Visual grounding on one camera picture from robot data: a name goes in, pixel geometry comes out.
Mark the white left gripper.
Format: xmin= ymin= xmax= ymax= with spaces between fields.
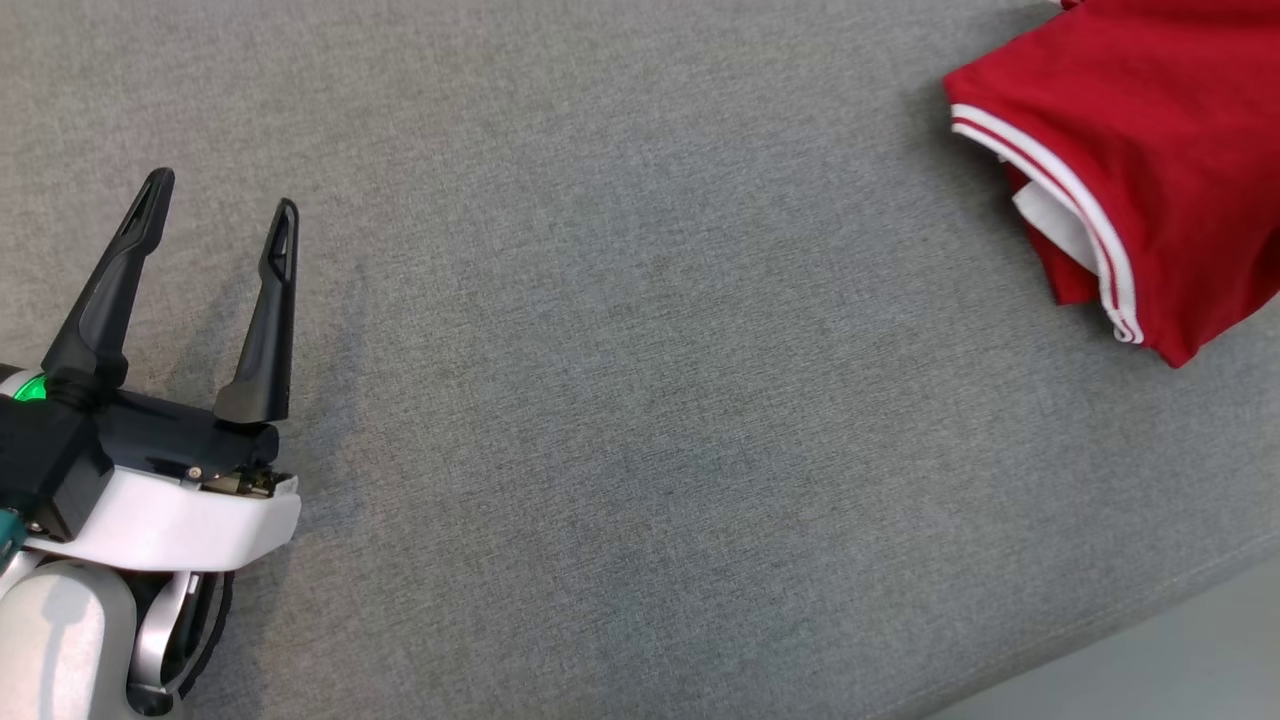
xmin=0 ymin=167 xmax=301 ymax=573

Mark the red Bulls 23 jersey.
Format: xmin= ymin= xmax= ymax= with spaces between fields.
xmin=943 ymin=0 xmax=1280 ymax=369

